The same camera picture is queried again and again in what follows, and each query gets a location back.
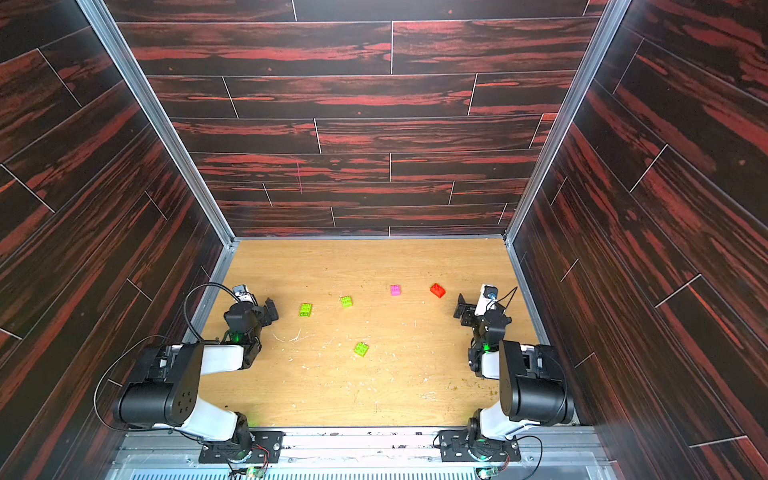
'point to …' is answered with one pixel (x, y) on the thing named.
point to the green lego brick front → (361, 348)
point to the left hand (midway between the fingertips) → (257, 302)
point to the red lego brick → (437, 290)
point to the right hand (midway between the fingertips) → (483, 297)
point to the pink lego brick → (395, 290)
